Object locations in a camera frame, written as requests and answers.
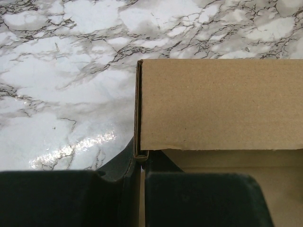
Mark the brown cardboard box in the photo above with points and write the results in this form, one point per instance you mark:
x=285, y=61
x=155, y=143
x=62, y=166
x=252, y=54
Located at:
x=235, y=127

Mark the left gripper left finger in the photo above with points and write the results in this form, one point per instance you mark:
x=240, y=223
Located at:
x=120, y=192

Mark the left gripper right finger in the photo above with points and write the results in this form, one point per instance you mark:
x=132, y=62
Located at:
x=157, y=162

